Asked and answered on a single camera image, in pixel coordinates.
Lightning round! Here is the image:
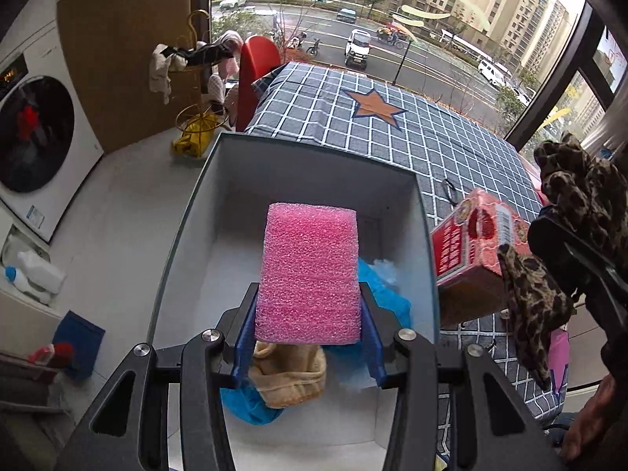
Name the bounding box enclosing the leopard print scarf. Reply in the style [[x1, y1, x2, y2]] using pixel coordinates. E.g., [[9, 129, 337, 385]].
[[497, 131, 628, 389]]

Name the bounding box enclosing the yellow cloth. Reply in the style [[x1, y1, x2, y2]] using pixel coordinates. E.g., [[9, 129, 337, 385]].
[[172, 114, 223, 158]]

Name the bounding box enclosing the white bottle with blue cap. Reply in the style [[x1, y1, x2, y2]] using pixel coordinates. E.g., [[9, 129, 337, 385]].
[[4, 266, 52, 305]]

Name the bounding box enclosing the pink hanging cloth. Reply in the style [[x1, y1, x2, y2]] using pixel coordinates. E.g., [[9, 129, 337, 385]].
[[216, 30, 243, 77]]

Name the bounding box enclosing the beige knit hat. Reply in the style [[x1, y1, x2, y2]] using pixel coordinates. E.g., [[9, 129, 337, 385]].
[[248, 341, 328, 409]]

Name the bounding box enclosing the gold wire rack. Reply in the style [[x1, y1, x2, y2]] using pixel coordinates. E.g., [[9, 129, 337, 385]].
[[174, 10, 231, 158]]

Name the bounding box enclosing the pink printed plastic bag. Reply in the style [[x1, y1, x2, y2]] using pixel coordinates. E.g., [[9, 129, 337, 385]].
[[547, 326, 570, 396]]

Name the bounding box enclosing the white detergent bottle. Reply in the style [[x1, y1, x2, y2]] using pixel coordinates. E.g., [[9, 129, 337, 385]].
[[15, 250, 67, 292]]

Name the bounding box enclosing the small white car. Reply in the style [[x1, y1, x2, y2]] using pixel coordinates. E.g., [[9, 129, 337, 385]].
[[345, 29, 372, 69]]

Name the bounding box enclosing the blue disposable shoe cover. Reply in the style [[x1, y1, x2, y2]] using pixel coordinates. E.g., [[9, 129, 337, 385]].
[[220, 383, 285, 426], [326, 257, 412, 391]]

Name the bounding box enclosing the blue dustpan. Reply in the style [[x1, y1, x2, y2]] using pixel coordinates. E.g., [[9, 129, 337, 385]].
[[51, 310, 105, 381]]

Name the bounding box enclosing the brown wooden panel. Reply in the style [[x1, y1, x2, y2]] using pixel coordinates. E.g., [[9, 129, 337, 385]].
[[55, 0, 212, 155]]

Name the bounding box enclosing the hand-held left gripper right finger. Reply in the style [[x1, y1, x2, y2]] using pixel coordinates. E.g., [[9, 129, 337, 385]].
[[360, 282, 570, 471]]

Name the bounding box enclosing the black hanging cloth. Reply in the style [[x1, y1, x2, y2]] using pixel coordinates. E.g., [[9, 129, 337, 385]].
[[164, 42, 236, 67]]

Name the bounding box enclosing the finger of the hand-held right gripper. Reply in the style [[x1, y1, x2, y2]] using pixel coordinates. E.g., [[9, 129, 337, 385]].
[[527, 213, 628, 354]]

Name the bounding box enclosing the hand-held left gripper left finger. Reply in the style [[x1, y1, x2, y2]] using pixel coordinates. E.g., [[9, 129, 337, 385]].
[[54, 282, 261, 471]]

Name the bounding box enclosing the red chair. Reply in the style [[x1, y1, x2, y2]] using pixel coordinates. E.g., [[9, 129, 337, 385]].
[[235, 35, 283, 131]]

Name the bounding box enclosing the grey checkered tablecloth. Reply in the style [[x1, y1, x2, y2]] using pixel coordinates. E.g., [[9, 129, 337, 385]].
[[244, 61, 572, 423]]

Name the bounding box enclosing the light blue fluffy cloth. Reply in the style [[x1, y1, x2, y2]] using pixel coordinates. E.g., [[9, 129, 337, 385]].
[[365, 256, 400, 288]]

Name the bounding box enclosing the red cardboard box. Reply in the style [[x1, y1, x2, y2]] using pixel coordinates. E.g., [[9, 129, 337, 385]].
[[431, 189, 533, 327]]

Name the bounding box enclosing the person's right hand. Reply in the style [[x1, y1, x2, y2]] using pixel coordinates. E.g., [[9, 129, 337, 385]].
[[559, 373, 628, 463]]

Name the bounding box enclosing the pink foam sponge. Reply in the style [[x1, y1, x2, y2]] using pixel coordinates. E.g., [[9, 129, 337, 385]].
[[254, 202, 364, 345]]

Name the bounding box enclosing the red hand brush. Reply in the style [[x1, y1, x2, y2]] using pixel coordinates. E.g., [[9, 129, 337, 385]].
[[27, 342, 74, 369]]

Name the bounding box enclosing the grey storage box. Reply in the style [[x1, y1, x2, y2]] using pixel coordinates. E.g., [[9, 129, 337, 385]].
[[147, 131, 442, 471]]

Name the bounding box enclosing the white washing machine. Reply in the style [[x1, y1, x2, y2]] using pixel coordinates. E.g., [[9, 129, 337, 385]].
[[0, 20, 106, 245]]

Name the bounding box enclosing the white mitten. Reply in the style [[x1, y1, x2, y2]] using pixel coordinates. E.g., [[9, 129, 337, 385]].
[[206, 73, 227, 104]]

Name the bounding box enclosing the black window frame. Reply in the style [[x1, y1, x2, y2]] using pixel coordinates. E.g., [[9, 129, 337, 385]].
[[504, 2, 628, 150]]

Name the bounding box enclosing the white hanging cloth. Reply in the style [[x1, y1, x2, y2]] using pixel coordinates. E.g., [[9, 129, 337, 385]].
[[148, 43, 187, 104]]

